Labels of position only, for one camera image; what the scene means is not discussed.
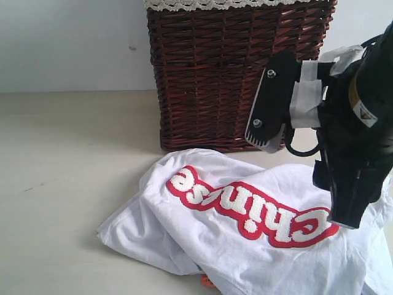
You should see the white tape on gripper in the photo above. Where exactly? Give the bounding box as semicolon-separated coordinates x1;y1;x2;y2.
289;45;364;129

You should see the white t-shirt red lettering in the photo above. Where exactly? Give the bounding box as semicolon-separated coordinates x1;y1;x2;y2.
97;149;392;294

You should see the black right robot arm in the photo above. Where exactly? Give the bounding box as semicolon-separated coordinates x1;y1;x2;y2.
244;28;392;229

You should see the white lace fabric trim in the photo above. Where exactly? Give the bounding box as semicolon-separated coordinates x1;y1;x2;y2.
144;0;309;12

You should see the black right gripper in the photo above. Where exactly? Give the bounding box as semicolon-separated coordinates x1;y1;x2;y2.
305;61;392;229

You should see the dark brown wicker basket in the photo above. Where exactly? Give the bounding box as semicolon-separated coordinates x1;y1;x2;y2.
146;1;337;152

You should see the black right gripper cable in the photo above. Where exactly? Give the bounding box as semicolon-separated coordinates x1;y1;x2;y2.
284;127;323;157

